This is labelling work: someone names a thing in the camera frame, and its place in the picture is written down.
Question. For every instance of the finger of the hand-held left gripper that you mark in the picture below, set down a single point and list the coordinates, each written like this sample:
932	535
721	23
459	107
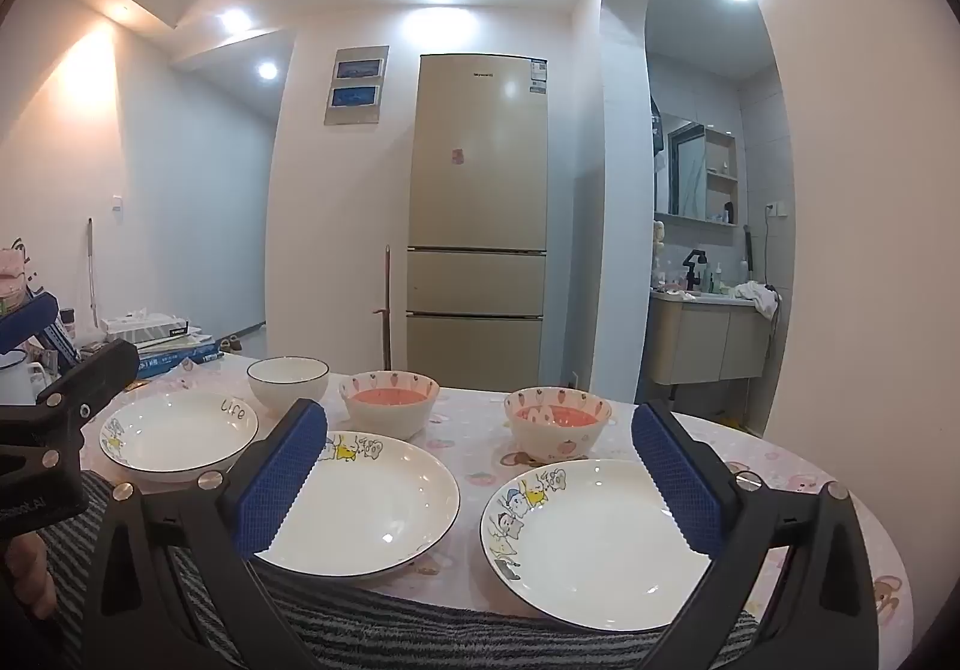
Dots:
30	321
97	370

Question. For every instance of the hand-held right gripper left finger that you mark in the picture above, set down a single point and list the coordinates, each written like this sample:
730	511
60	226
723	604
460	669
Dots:
281	482

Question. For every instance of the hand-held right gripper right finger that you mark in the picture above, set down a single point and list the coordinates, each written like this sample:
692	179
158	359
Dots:
679	482

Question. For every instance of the white plate with cartoon animals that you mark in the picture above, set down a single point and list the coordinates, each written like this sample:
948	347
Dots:
600	550
375	497

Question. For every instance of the white plate with black lettering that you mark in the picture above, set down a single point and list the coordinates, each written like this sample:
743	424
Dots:
172	430

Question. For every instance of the white bowl with black rim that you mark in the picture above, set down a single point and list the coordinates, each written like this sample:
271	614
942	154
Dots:
289	385

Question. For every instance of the pink strawberry print bowl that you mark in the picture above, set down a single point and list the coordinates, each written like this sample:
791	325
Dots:
559	437
390	411

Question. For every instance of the person's left hand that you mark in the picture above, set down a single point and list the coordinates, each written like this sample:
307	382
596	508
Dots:
26	565

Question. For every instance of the small dark-capped bottle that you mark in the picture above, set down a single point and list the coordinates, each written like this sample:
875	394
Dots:
67	321

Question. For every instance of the white enamel mug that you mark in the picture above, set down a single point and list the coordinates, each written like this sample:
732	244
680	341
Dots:
15	377

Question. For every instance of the pink printed bag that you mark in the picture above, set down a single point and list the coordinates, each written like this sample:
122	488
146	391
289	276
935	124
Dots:
13	265

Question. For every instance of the white pole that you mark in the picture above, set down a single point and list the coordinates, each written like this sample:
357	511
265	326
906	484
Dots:
91	272

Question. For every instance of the white book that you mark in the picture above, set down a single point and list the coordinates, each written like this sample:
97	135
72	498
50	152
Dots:
176	341

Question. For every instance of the pair of brown shoes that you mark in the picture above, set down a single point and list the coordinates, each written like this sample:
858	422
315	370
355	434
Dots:
229	343

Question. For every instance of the beige vanity cabinet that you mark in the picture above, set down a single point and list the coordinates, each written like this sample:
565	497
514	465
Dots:
705	340

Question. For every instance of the white towel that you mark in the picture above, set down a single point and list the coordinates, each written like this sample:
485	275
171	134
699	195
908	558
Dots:
757	296

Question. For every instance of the black faucet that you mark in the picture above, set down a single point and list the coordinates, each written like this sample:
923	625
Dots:
694	268

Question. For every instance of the cream plush doll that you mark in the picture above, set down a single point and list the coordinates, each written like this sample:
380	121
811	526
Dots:
660	242

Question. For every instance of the black hanging tool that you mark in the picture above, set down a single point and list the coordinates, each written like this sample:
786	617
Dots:
748	246

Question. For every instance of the bathroom mirror cabinet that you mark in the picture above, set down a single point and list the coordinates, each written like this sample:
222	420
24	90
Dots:
705	171

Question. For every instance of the beige refrigerator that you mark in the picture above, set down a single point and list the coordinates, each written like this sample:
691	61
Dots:
480	190

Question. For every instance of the dark hanging cloth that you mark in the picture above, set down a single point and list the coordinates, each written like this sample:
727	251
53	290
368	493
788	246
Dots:
657	124

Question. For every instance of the white wall socket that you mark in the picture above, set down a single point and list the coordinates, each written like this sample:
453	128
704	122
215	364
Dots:
775	208

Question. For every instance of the grey wall electrical panel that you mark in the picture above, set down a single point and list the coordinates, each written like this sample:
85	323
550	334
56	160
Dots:
356	85

